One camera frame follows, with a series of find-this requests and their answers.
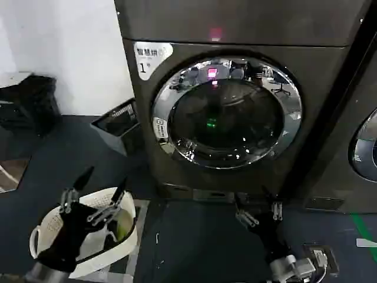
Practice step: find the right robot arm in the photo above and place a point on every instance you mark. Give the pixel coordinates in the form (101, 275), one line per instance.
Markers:
(291, 269)

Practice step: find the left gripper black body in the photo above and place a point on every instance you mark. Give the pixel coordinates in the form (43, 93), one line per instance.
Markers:
(69, 233)

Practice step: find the shiny metal floor plate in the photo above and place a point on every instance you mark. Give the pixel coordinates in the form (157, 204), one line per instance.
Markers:
(11, 172)

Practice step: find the white floor tape strip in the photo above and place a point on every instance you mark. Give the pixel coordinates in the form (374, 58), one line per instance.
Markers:
(366, 242)

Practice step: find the white plastic laundry basket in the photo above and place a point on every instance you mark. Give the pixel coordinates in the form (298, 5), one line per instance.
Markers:
(53, 219)

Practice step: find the grey dryer with number sticker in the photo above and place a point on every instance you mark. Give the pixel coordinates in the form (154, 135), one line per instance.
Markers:
(141, 153)

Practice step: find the black bag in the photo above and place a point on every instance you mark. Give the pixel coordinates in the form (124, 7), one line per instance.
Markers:
(28, 103)

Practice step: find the grey dryer without sticker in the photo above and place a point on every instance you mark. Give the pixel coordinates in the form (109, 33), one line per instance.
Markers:
(332, 165)

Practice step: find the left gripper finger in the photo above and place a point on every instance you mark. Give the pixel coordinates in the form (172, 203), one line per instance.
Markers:
(117, 196)
(77, 185)

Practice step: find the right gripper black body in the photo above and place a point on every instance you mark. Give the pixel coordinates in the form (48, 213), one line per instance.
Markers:
(272, 236)

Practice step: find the small white door sticker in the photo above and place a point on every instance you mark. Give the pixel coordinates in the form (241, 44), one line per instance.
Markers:
(160, 128)

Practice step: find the green floor tape strip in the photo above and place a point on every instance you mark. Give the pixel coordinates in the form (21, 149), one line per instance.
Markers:
(363, 228)

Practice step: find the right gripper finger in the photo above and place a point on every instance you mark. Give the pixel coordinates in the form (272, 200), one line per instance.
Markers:
(277, 210)
(245, 217)

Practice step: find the round glass dryer door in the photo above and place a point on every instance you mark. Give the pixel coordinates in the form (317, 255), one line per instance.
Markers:
(224, 118)
(366, 147)

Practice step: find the yellow-green garment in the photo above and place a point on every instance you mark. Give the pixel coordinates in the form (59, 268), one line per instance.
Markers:
(123, 225)

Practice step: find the grey plastic bin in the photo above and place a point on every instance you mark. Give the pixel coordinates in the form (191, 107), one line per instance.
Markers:
(113, 134)

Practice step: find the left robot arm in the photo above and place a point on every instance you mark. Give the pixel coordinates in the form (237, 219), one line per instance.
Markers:
(44, 274)

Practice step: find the black floor socket box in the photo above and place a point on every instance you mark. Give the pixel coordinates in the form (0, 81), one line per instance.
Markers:
(331, 255)

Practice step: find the white number sticker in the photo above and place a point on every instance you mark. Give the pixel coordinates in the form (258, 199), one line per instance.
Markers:
(145, 63)

